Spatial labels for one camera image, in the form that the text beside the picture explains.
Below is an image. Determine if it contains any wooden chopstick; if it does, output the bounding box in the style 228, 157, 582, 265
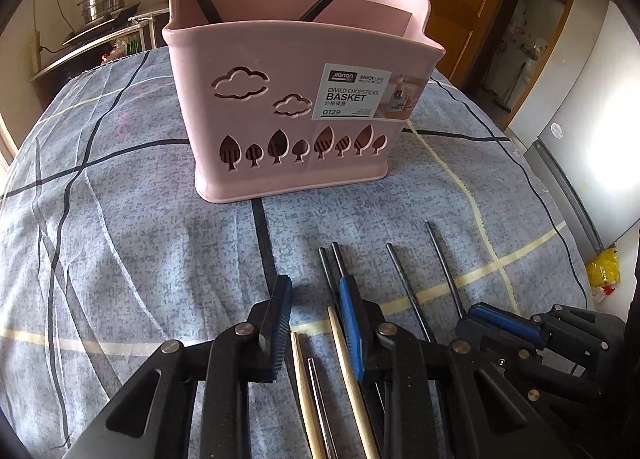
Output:
327, 306, 381, 459
290, 332, 328, 459

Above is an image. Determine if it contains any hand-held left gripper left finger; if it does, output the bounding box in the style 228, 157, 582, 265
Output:
62, 275, 293, 459

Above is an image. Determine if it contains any metal chopstick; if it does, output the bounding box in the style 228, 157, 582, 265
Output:
306, 357, 343, 459

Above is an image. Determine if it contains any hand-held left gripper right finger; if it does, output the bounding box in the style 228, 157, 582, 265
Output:
339, 275, 566, 459

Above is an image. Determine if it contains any black induction stove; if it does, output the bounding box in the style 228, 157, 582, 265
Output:
62, 1, 143, 47

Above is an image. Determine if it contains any yellow plastic bag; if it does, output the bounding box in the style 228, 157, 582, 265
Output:
585, 248, 621, 296

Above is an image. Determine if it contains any silver refrigerator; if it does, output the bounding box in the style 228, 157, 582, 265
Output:
505, 0, 640, 250

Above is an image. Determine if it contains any steel steamer pot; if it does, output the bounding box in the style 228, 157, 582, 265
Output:
76, 0, 133, 24

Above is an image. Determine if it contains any pink plastic chopstick basket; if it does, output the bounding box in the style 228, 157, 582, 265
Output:
161, 0, 447, 204

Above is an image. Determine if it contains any blue checked blanket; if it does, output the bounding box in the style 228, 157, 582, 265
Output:
0, 46, 596, 459

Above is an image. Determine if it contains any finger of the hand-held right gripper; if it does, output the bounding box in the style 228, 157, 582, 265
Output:
530, 304, 628, 380
454, 303, 616, 420

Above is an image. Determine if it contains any low metal rack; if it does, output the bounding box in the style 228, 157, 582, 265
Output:
30, 9, 168, 84

